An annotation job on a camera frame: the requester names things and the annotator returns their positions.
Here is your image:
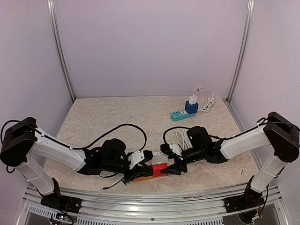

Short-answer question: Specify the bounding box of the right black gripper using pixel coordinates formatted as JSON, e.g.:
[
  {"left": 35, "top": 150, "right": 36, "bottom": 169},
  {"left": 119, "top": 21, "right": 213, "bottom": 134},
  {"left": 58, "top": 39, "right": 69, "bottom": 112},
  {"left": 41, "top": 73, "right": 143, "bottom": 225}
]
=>
[{"left": 160, "top": 146, "right": 205, "bottom": 176}]

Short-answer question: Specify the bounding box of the orange power strip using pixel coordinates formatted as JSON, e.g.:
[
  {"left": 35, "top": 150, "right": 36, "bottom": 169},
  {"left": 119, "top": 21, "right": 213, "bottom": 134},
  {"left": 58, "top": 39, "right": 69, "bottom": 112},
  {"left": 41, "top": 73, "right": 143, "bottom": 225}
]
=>
[{"left": 132, "top": 175, "right": 166, "bottom": 182}]

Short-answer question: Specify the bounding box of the red cube socket adapter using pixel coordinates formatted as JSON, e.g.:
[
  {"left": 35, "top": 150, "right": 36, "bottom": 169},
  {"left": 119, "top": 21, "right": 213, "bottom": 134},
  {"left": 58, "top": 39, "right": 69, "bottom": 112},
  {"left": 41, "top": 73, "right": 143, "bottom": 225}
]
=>
[{"left": 152, "top": 163, "right": 168, "bottom": 177}]

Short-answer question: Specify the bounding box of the white power adapter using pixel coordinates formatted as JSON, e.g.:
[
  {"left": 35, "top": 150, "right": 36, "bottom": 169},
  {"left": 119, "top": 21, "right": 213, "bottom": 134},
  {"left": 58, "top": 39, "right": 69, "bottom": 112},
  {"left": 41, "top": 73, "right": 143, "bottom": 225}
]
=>
[{"left": 151, "top": 151, "right": 168, "bottom": 165}]

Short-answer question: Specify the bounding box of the black charger cable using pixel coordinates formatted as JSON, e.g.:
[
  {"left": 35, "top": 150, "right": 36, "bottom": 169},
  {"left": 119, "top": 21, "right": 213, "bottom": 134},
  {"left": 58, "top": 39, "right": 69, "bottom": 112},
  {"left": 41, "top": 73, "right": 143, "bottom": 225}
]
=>
[{"left": 100, "top": 178, "right": 128, "bottom": 191}]

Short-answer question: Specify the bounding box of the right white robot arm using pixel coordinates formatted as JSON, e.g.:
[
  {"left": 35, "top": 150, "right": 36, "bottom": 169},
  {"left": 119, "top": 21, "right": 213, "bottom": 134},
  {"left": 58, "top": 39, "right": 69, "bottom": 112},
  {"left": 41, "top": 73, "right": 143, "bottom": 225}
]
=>
[{"left": 160, "top": 112, "right": 300, "bottom": 208}]

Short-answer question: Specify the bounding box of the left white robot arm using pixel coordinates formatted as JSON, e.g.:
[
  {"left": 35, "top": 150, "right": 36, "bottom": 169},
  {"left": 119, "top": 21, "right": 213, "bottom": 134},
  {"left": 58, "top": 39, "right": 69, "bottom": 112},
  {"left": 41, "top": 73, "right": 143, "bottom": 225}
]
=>
[{"left": 0, "top": 117, "right": 153, "bottom": 209}]

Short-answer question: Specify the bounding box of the blue cube socket adapter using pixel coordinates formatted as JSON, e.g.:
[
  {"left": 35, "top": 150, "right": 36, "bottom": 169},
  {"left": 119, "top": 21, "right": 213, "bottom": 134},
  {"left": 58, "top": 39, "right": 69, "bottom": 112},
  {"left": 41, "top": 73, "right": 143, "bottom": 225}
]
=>
[{"left": 185, "top": 101, "right": 199, "bottom": 114}]

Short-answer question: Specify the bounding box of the teal power strip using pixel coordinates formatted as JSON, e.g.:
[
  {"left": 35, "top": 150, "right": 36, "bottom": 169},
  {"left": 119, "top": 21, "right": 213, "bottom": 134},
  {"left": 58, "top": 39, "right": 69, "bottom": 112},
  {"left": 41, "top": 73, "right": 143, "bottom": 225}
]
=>
[{"left": 170, "top": 110, "right": 196, "bottom": 122}]

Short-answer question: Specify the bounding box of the small white charger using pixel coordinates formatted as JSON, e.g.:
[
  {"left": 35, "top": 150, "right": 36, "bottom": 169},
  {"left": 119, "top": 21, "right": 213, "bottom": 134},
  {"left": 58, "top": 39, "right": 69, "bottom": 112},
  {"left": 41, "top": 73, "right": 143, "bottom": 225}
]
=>
[{"left": 188, "top": 94, "right": 197, "bottom": 105}]

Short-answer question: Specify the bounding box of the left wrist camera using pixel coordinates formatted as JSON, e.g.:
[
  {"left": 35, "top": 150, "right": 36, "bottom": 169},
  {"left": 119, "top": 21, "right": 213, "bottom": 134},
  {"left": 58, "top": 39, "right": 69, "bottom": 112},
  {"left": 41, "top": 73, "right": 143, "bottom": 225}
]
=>
[{"left": 127, "top": 150, "right": 153, "bottom": 170}]

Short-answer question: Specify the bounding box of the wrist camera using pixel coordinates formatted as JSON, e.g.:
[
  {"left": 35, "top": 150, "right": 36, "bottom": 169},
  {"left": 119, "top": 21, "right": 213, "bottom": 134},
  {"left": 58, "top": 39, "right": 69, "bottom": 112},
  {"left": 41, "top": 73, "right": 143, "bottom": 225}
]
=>
[
  {"left": 160, "top": 143, "right": 182, "bottom": 157},
  {"left": 127, "top": 150, "right": 153, "bottom": 170}
]

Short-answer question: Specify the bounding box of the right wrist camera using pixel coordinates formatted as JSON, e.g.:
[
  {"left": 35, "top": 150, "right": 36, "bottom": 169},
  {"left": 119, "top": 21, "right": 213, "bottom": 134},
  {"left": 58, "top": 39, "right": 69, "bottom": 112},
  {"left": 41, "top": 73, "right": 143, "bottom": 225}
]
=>
[{"left": 160, "top": 143, "right": 182, "bottom": 157}]

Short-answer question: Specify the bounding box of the white strip power cord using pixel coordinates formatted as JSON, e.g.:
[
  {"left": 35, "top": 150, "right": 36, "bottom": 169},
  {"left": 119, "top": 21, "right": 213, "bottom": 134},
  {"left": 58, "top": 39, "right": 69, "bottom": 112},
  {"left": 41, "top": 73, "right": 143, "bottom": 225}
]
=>
[{"left": 175, "top": 130, "right": 191, "bottom": 149}]

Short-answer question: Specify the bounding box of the aluminium front rail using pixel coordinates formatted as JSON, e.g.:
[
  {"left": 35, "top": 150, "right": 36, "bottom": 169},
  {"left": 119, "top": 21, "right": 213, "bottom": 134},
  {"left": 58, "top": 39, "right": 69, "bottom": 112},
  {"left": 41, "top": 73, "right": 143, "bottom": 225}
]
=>
[{"left": 14, "top": 184, "right": 292, "bottom": 225}]

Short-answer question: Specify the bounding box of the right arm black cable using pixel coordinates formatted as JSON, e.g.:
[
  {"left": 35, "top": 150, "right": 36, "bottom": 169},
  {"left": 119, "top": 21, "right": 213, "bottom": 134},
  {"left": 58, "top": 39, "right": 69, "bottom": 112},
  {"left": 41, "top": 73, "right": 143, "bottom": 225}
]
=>
[{"left": 162, "top": 126, "right": 235, "bottom": 146}]

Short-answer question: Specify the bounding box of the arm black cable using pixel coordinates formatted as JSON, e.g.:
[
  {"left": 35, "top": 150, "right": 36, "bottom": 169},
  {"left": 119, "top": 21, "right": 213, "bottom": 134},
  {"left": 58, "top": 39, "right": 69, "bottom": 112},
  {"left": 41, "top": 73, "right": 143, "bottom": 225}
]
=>
[
  {"left": 0, "top": 119, "right": 147, "bottom": 155},
  {"left": 162, "top": 126, "right": 235, "bottom": 146}
]

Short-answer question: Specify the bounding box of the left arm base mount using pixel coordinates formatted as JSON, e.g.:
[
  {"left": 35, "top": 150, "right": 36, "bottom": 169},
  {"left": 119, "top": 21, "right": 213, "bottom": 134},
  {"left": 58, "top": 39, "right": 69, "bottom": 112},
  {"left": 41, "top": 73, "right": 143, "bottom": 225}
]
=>
[{"left": 40, "top": 178, "right": 82, "bottom": 214}]

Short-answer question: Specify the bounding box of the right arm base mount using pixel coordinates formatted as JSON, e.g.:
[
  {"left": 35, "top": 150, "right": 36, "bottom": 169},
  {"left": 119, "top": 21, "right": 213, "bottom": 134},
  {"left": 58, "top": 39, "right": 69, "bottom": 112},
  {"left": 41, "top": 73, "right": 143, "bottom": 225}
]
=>
[{"left": 224, "top": 176, "right": 265, "bottom": 213}]

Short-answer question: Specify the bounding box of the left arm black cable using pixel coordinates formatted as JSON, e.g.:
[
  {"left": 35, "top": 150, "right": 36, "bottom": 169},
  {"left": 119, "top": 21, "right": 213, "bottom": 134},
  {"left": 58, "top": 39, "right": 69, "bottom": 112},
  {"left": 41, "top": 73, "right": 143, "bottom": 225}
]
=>
[{"left": 0, "top": 119, "right": 147, "bottom": 155}]

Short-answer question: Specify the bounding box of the right aluminium frame post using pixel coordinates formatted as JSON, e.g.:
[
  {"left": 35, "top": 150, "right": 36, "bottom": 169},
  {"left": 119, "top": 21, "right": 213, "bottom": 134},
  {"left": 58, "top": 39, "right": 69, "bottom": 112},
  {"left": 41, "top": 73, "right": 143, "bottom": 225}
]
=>
[{"left": 226, "top": 0, "right": 255, "bottom": 104}]

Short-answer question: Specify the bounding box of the aluminium frame post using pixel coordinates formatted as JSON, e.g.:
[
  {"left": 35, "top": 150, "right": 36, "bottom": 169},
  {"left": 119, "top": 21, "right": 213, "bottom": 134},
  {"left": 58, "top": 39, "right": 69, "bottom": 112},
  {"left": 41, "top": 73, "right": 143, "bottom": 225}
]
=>
[
  {"left": 226, "top": 0, "right": 255, "bottom": 104},
  {"left": 47, "top": 0, "right": 76, "bottom": 103}
]

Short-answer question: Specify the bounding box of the left aluminium frame post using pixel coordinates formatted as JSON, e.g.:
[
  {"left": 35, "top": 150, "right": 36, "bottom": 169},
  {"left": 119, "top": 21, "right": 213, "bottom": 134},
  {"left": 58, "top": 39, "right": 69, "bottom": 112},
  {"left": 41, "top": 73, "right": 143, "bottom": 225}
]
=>
[{"left": 47, "top": 0, "right": 76, "bottom": 103}]

